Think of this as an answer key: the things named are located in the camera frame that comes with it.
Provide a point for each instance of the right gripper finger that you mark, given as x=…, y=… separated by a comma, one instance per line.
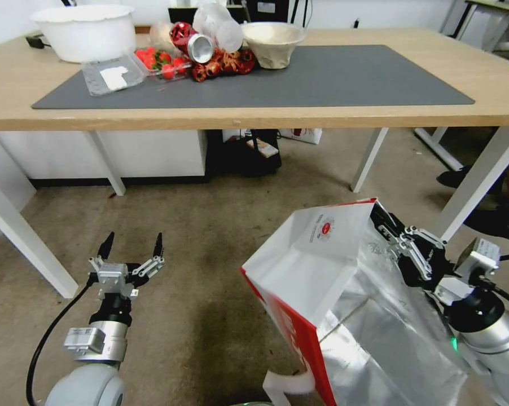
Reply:
x=409, y=258
x=392, y=222

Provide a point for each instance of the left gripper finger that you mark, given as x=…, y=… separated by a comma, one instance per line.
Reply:
x=106, y=245
x=156, y=249

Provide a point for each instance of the red white foil delivery bag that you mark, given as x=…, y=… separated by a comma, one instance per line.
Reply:
x=318, y=270

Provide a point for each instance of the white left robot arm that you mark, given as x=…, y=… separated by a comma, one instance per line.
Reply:
x=94, y=382

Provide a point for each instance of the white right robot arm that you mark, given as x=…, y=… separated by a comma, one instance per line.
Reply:
x=491, y=334

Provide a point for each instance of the red white paper bag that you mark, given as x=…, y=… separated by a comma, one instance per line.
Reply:
x=305, y=135

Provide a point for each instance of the person's black shoe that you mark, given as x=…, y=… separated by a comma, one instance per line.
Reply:
x=498, y=224
x=462, y=177

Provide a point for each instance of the white cabinet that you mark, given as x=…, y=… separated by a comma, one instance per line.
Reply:
x=153, y=152

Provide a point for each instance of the wooden table with white legs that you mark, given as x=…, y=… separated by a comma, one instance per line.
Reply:
x=322, y=120

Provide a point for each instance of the grey desk mat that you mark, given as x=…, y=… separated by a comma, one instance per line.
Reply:
x=305, y=80

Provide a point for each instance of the clear plastic lid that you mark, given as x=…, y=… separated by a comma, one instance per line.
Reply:
x=110, y=78

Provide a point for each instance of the clear box of strawberries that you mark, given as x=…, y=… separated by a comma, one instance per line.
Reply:
x=163, y=63

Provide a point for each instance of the red brown ribbon bundle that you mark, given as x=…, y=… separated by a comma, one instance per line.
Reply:
x=225, y=65

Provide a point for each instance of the large white plastic bowl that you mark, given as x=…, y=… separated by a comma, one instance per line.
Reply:
x=83, y=36

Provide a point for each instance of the beige paper pulp bowl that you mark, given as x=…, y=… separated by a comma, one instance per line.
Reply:
x=273, y=46

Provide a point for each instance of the red drink can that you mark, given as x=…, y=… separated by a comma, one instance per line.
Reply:
x=187, y=38

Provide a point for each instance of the crumpled clear plastic wrapper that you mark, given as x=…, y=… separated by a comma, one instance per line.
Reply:
x=161, y=36

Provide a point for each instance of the black power adapter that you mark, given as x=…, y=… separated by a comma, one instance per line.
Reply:
x=36, y=41

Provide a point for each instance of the white framed side desk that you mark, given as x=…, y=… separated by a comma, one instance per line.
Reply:
x=487, y=17

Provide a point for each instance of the clear plastic cup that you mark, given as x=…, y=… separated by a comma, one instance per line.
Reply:
x=216, y=23

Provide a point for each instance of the black equipment behind table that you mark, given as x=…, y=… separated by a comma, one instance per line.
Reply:
x=275, y=8

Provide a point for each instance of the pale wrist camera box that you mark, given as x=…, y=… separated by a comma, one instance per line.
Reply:
x=112, y=275

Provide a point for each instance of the white desk base frame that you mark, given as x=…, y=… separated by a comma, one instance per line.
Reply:
x=438, y=146

